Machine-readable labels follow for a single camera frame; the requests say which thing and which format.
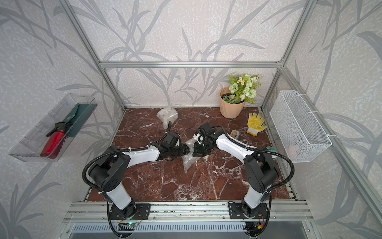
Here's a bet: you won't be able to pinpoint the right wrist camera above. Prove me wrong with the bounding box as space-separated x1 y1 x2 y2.
193 132 205 144

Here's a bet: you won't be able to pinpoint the white wire mesh basket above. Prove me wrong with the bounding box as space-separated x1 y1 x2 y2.
270 91 332 163

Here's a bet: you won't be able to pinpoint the small grey tray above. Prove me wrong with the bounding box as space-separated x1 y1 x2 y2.
230 130 240 139

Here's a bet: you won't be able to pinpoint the green white artificial flowers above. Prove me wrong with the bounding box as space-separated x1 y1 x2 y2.
221 74 261 104

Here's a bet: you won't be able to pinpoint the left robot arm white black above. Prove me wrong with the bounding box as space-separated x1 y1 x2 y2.
82 132 190 210

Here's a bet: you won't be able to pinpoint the green tape roll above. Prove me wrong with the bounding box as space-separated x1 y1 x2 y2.
267 146 277 152

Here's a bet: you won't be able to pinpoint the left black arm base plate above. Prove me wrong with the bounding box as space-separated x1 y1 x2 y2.
109 203 151 220

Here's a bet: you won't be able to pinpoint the red handled pruning shears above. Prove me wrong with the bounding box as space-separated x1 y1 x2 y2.
40 122 72 159

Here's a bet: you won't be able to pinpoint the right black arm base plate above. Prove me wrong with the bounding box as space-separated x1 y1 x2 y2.
227 201 269 219

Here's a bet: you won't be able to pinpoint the green garden trowel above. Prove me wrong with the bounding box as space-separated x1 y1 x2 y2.
64 104 95 137

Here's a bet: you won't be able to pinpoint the clear bubble wrap sheet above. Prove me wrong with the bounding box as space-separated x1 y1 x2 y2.
182 138 200 173
157 106 178 129

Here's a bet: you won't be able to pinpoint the clear plastic wall bin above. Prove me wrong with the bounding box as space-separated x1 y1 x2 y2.
9 93 97 162

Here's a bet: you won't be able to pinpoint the terracotta flower pot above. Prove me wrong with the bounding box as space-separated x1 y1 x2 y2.
220 87 245 119

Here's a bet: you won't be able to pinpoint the yellow work glove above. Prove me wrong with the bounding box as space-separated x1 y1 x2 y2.
247 113 268 136

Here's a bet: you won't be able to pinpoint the aluminium mounting rail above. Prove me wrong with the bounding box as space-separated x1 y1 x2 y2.
63 200 313 223

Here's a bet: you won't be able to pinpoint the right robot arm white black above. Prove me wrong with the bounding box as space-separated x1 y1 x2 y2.
193 123 295 210

